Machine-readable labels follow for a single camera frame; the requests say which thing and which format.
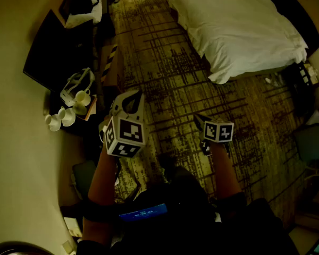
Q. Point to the teal padded chair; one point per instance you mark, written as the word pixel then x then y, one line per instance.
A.
pixel 311 142

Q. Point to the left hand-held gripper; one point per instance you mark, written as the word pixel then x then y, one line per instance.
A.
pixel 125 138

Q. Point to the black bag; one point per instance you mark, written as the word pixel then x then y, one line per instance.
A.
pixel 78 3

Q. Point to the white plastic bag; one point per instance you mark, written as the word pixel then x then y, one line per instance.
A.
pixel 82 18

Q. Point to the small wooden tray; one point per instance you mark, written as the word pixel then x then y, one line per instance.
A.
pixel 91 110

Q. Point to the person's right forearm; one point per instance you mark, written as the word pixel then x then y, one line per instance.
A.
pixel 223 169

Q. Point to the small white teacup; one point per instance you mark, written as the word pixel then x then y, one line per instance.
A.
pixel 83 97

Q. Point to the person's black clothing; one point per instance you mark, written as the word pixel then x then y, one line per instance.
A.
pixel 188 222

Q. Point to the group of white cups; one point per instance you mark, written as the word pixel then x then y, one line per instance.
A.
pixel 82 129

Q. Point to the black flat television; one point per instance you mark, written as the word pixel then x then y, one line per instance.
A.
pixel 58 54

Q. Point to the person's left forearm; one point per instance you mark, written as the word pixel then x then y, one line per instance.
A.
pixel 101 177

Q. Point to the white cup with saucer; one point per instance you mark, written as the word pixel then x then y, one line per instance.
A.
pixel 67 116
pixel 52 121

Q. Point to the white bed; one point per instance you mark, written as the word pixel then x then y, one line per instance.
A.
pixel 234 28

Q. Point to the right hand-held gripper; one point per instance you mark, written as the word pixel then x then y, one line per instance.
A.
pixel 218 131

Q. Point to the chest device with blue screen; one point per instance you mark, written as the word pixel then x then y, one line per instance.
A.
pixel 143 212

